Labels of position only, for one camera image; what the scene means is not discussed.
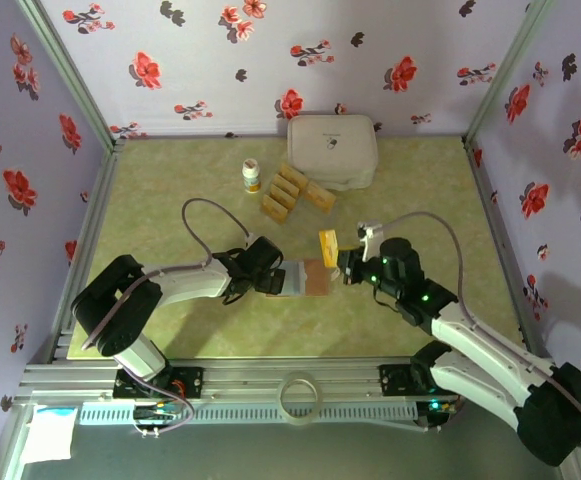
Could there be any pink card holder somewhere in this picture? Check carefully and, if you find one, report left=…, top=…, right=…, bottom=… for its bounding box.
left=264, top=257, right=344, bottom=300

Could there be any clear acrylic card stand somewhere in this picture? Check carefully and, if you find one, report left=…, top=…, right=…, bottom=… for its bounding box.
left=258, top=161, right=339, bottom=236

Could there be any small white-capped pill bottle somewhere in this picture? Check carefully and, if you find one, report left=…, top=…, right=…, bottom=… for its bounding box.
left=241, top=158, right=262, bottom=194

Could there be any white zip case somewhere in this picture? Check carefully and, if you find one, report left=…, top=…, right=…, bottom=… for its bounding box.
left=286, top=114, right=380, bottom=193

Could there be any clear tape roll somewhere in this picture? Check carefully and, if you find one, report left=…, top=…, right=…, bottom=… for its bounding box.
left=278, top=377, right=324, bottom=428

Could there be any white paper sheet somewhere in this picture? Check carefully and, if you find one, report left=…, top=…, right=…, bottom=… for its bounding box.
left=22, top=405, right=79, bottom=465

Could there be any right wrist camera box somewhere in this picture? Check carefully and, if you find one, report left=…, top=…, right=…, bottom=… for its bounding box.
left=356, top=221, right=387, bottom=262

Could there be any grey right arm cable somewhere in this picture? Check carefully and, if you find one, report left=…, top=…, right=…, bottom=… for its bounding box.
left=382, top=211, right=581, bottom=451

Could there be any long aluminium frame rail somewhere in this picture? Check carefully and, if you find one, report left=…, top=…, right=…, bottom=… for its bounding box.
left=12, top=355, right=576, bottom=406

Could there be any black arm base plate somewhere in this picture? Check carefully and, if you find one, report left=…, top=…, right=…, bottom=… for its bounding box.
left=378, top=363, right=471, bottom=396
left=113, top=366, right=205, bottom=400

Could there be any aluminium side rail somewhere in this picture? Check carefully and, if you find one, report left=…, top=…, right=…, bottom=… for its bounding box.
left=462, top=137, right=559, bottom=361
left=49, top=142, right=126, bottom=364

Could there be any grey slotted cable duct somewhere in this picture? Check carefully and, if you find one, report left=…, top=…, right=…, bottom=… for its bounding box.
left=77, top=402, right=418, bottom=426

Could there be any circuit board with wires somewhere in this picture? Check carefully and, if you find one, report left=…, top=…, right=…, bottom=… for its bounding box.
left=132, top=399, right=186, bottom=440
left=416, top=397, right=460, bottom=434

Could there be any aluminium corner post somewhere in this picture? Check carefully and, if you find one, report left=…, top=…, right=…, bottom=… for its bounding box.
left=462, top=0, right=559, bottom=151
left=14, top=0, right=126, bottom=151

